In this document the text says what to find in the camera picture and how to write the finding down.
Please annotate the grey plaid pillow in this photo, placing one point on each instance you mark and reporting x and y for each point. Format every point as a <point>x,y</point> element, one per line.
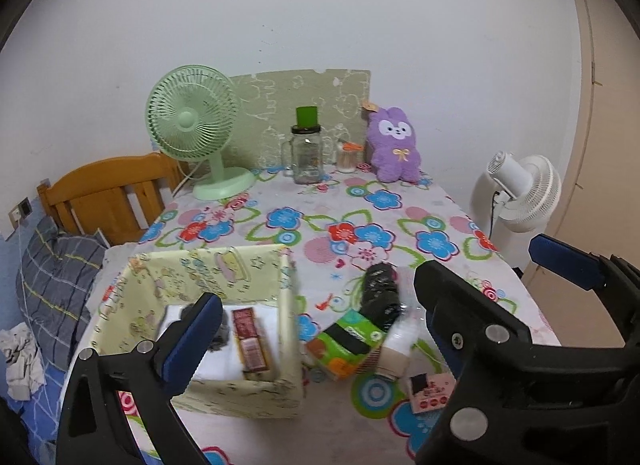
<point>55,285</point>

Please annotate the red brown snack pack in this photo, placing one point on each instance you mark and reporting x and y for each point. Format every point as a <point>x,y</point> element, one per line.
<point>252,340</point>

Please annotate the clear plastic bottle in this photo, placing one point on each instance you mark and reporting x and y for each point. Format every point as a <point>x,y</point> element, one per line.
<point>397,350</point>

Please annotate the small jar with orange lid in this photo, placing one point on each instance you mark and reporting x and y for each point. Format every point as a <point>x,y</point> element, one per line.
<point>349,159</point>

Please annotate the glass jar with green lid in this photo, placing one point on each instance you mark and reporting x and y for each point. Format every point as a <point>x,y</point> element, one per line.
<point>306,155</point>

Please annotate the wall outlet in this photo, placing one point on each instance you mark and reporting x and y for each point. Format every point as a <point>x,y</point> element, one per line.
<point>20,210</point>

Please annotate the white crumpled cloth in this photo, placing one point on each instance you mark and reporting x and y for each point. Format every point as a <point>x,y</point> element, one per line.
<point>20,360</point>

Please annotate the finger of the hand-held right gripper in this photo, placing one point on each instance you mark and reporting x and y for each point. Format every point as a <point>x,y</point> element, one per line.
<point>565,260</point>

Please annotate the floral tablecloth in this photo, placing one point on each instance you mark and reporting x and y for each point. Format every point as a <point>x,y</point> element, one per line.
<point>320,205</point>

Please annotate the yellow fabric storage box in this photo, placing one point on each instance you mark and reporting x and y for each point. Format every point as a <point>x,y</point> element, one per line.
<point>260,397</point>

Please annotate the pink tissue pack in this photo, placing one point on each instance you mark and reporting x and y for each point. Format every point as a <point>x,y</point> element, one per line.
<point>432,392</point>

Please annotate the green printed board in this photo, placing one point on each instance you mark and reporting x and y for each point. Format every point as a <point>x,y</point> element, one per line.
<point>270,100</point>

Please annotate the green orange tissue pack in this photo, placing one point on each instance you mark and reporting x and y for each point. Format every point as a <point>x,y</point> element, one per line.
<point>340,350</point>

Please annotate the white standing fan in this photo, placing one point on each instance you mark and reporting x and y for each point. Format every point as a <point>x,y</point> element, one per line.
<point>525,190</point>

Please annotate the wooden bed headboard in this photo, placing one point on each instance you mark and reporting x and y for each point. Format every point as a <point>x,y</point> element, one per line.
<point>100,185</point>

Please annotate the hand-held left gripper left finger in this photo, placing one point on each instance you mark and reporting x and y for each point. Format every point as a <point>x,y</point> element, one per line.
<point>192,345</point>

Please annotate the purple plush bunny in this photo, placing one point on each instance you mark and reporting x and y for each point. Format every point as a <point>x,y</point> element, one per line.
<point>395,150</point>

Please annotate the green desk fan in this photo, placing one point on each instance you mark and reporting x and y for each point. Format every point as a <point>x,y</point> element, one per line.
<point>187,120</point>

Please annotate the beige wooden door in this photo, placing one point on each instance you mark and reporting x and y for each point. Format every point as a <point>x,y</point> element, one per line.
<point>605,120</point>

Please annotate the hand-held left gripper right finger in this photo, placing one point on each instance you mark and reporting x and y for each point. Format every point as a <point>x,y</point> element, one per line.
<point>445,357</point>

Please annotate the blue bed sheet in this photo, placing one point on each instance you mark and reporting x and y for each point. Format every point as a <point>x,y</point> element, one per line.
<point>35,420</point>

